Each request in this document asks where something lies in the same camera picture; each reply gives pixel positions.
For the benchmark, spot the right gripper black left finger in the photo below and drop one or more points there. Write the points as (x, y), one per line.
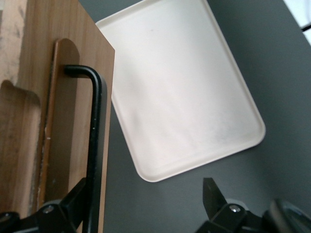
(65, 211)

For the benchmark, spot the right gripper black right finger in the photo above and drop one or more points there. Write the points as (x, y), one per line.
(218, 208)

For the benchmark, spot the white rectangular tray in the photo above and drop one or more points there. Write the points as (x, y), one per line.
(179, 89)

